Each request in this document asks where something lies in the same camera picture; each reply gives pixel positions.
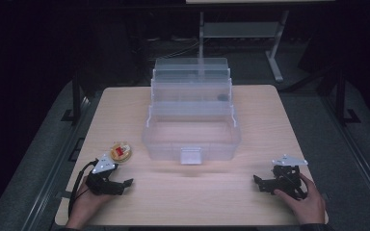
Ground person's right hand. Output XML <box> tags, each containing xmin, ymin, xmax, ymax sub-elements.
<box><xmin>274</xmin><ymin>172</ymin><xmax>328</xmax><ymax>226</ymax></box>

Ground round yellow tin red label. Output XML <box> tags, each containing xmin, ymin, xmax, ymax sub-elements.
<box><xmin>109</xmin><ymin>141</ymin><xmax>133</xmax><ymax>164</ymax></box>

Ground grey metal stand with shelf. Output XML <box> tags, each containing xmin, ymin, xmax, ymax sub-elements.
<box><xmin>198</xmin><ymin>9</ymin><xmax>291</xmax><ymax>83</ymax></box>

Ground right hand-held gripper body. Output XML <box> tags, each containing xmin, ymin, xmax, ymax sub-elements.
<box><xmin>269</xmin><ymin>154</ymin><xmax>309</xmax><ymax>198</ymax></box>

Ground person's left hand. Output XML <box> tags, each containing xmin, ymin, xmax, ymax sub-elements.
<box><xmin>66</xmin><ymin>175</ymin><xmax>114</xmax><ymax>227</ymax></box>

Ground clear plastic tiered storage box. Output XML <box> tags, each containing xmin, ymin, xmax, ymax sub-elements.
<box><xmin>142</xmin><ymin>57</ymin><xmax>242</xmax><ymax>166</ymax></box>

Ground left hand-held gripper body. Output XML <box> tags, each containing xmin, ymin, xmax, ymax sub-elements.
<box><xmin>84</xmin><ymin>154</ymin><xmax>126</xmax><ymax>196</ymax></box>

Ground black metal post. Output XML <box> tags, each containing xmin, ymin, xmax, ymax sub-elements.
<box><xmin>334</xmin><ymin>68</ymin><xmax>361</xmax><ymax>127</ymax></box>
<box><xmin>61</xmin><ymin>71</ymin><xmax>84</xmax><ymax>125</ymax></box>

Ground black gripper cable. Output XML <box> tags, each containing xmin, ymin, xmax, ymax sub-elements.
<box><xmin>67</xmin><ymin>159</ymin><xmax>98</xmax><ymax>219</ymax></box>

